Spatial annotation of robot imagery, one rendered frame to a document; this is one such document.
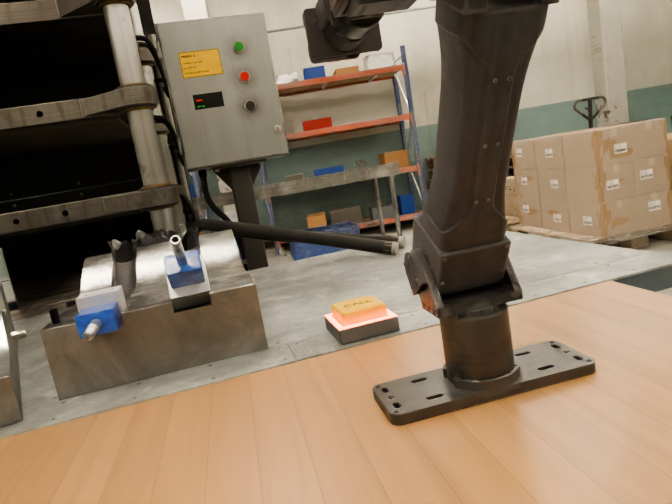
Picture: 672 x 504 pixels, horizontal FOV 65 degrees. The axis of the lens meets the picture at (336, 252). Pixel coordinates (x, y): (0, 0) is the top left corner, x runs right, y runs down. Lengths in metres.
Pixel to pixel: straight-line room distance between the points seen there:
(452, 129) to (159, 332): 0.45
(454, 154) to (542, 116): 7.93
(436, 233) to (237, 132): 1.15
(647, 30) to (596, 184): 5.21
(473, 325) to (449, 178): 0.13
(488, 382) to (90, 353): 0.47
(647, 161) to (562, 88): 4.14
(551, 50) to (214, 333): 8.03
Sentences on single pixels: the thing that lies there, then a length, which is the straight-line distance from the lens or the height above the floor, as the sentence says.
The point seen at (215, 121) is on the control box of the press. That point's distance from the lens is 1.57.
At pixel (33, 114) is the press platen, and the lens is 1.55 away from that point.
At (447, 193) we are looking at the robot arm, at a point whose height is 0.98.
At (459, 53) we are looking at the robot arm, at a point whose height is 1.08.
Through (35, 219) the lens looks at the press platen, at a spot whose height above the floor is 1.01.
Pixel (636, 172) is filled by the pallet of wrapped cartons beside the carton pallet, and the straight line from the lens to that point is 4.50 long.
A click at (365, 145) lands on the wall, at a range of 7.52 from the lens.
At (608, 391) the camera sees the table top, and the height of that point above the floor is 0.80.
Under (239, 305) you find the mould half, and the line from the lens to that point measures 0.70.
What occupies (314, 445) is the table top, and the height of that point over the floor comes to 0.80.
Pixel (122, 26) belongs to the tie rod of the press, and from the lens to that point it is 1.48.
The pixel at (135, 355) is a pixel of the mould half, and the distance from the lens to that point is 0.72.
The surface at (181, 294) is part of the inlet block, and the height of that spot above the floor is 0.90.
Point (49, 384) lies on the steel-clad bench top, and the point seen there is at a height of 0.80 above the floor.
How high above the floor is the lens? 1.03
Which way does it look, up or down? 9 degrees down
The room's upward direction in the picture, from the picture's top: 10 degrees counter-clockwise
